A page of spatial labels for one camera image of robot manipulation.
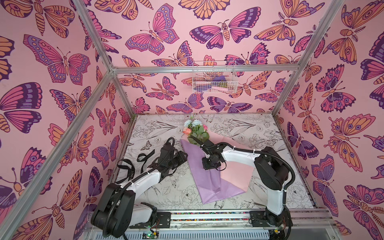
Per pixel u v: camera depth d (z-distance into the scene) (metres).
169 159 0.69
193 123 1.03
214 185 0.84
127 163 0.95
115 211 0.42
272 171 0.50
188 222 0.74
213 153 0.70
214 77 0.95
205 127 1.07
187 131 1.06
